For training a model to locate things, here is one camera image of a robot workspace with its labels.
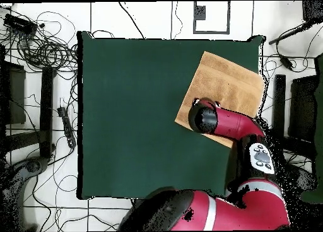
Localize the dark green table cloth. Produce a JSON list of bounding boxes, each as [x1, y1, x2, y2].
[[76, 30, 266, 201]]

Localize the black box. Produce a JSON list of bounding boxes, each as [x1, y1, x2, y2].
[[302, 0, 323, 24]]

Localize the black rod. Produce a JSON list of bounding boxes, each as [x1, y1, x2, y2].
[[267, 20, 315, 45]]

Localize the small black power adapter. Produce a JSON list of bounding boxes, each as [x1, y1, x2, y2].
[[279, 54, 295, 72]]

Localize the black power strip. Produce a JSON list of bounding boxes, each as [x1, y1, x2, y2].
[[57, 106, 77, 149]]

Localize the tangled black cables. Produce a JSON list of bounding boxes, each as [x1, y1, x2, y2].
[[0, 4, 79, 74]]

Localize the grey square floor frame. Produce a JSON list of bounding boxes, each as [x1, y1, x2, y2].
[[192, 1, 231, 35]]

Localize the green cloth sheet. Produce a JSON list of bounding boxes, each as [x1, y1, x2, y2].
[[299, 51, 323, 204]]

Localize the black panel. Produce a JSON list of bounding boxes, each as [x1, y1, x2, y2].
[[0, 61, 26, 125], [288, 74, 319, 143]]

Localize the grey round stand base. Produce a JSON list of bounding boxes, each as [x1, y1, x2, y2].
[[0, 156, 50, 231]]

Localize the black stand bar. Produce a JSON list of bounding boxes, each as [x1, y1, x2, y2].
[[38, 66, 57, 159], [272, 74, 287, 142]]

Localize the tan terry towel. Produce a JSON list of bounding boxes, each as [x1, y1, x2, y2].
[[174, 50, 266, 149]]

